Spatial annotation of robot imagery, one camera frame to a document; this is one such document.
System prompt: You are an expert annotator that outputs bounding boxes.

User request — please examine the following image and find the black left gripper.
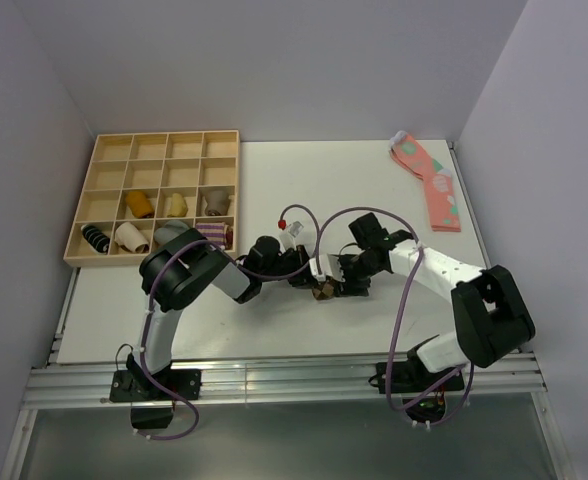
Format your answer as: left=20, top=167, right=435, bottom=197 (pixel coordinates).
left=259, top=247, right=320, bottom=289

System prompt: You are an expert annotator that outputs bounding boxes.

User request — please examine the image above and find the brown argyle sock pair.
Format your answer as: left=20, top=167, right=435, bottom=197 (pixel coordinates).
left=312, top=280, right=335, bottom=301

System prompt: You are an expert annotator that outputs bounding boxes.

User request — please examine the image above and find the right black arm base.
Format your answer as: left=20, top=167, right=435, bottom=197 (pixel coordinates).
left=368, top=360, right=454, bottom=394

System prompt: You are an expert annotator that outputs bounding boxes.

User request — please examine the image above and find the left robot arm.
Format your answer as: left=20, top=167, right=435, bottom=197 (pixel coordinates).
left=132, top=228, right=316, bottom=399

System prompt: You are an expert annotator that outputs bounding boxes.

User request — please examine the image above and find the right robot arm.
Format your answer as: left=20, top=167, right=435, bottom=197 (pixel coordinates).
left=338, top=213, right=536, bottom=390

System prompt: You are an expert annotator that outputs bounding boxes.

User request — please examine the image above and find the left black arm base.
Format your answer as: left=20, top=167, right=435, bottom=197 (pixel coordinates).
left=109, top=369, right=202, bottom=403

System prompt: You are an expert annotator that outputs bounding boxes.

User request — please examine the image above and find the purple striped rolled sock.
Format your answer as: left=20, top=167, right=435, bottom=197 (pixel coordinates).
left=195, top=222, right=234, bottom=249

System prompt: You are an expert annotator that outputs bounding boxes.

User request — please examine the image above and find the grey beige rolled sock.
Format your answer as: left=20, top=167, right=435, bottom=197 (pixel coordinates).
left=203, top=188, right=232, bottom=217

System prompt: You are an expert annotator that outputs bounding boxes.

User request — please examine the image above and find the grey blue rolled sock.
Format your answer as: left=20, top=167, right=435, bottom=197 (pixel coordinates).
left=153, top=220, right=191, bottom=246

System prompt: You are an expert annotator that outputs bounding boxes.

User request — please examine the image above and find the pale yellow rolled sock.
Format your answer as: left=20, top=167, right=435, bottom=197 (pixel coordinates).
left=167, top=192, right=189, bottom=218

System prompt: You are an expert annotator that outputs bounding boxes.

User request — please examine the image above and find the pink patterned sock pair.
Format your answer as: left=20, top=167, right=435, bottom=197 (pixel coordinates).
left=388, top=131, right=461, bottom=232

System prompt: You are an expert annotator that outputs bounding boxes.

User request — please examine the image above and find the mustard rolled sock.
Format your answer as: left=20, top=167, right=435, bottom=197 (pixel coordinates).
left=125, top=190, right=155, bottom=219

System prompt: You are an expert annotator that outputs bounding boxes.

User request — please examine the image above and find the cream rolled sock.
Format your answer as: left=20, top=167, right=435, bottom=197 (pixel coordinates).
left=114, top=222, right=148, bottom=254

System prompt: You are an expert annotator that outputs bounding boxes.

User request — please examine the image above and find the wooden compartment tray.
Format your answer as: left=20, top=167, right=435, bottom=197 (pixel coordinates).
left=64, top=130, right=240, bottom=267

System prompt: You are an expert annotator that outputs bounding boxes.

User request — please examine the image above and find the black white striped rolled sock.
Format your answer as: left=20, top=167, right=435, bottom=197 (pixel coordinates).
left=81, top=224, right=110, bottom=255

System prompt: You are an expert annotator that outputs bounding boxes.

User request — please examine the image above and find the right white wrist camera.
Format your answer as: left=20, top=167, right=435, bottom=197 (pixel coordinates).
left=309, top=254, right=344, bottom=282

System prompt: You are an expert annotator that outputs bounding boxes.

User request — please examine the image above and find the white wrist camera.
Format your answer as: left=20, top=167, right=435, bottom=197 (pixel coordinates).
left=309, top=254, right=344, bottom=282
left=278, top=219, right=304, bottom=250

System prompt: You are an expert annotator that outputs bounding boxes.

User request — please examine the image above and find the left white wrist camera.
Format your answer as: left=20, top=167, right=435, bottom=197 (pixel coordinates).
left=278, top=219, right=304, bottom=250

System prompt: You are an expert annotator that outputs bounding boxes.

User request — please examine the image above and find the aluminium rail frame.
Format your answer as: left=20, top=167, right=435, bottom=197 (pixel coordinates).
left=1, top=142, right=575, bottom=480

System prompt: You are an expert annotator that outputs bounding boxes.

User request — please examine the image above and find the black box under rail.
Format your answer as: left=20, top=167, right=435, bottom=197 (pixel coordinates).
left=130, top=407, right=174, bottom=431

